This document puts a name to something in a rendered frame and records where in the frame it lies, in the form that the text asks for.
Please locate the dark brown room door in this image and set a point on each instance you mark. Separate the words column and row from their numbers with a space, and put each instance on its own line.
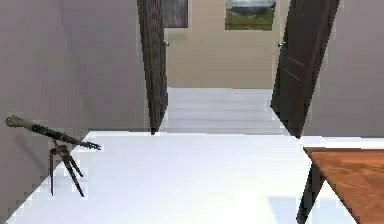
column 154, row 66
column 300, row 66

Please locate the dark grey framed picture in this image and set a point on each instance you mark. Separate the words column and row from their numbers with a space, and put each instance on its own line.
column 175, row 13

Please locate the green landscape framed picture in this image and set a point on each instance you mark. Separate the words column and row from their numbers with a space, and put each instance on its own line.
column 250, row 16

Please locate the dark telescope on tripod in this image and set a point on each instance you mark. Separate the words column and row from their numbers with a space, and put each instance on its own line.
column 50, row 133

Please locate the brown wooden table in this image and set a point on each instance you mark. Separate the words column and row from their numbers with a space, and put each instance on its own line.
column 356, row 176

